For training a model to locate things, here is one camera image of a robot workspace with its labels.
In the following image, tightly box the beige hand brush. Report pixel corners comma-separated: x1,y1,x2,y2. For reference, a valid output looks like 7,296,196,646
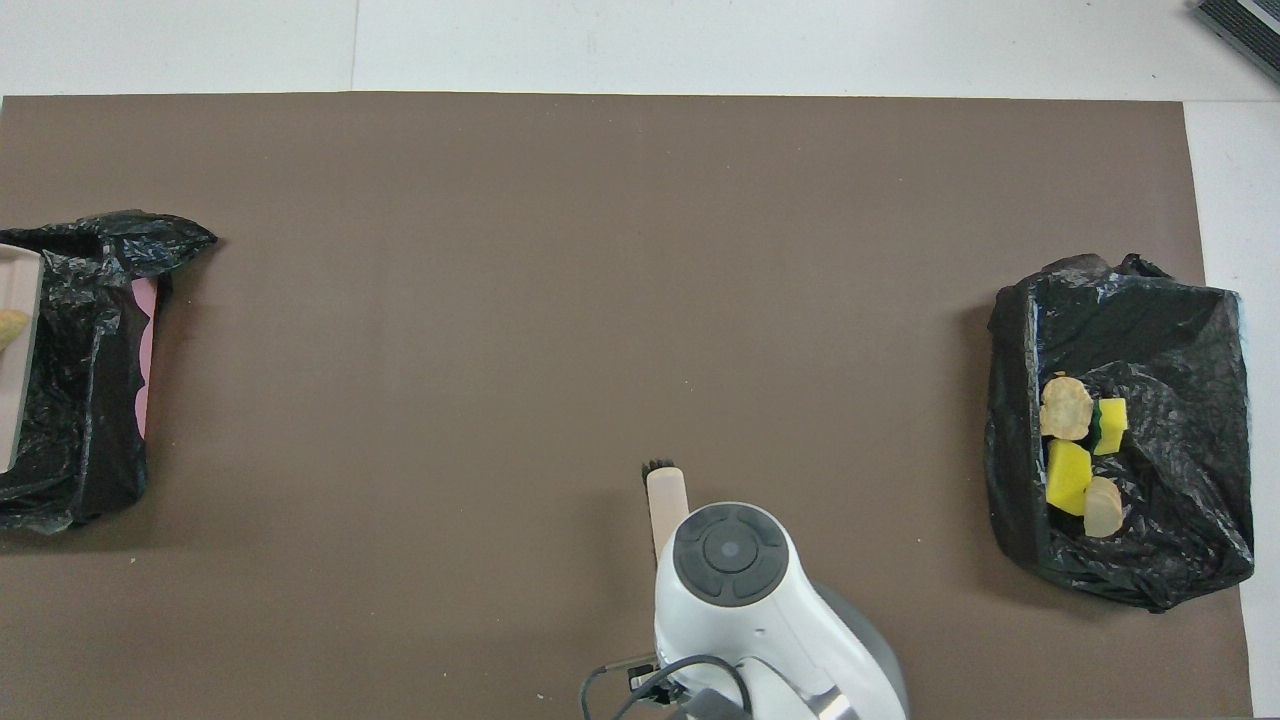
641,459,691,563

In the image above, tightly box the pale toast slice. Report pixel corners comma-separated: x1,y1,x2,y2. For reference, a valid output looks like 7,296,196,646
1039,374,1096,442

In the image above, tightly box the plain yellow sponge block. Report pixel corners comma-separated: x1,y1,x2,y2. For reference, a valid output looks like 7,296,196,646
1045,439,1094,517

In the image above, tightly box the yellow sponge green backing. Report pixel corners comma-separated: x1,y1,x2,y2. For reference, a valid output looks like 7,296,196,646
1092,397,1130,457

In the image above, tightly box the pale ridged bread roll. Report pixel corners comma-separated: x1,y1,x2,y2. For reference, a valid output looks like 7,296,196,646
1084,476,1125,540

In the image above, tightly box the beige plastic dustpan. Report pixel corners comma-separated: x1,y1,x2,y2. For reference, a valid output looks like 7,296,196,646
0,243,45,474

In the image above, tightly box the pink plastic bin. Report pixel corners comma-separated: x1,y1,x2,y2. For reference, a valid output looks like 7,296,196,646
132,277,161,441

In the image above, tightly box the black plastic trash bag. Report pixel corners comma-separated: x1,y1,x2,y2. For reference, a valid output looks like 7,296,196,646
0,210,219,536
987,253,1256,613

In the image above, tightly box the brown table mat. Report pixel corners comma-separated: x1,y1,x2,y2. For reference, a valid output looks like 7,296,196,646
0,92,1251,720

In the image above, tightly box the dark grey ribbed panel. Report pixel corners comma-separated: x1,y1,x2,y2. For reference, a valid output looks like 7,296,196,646
1190,0,1280,87

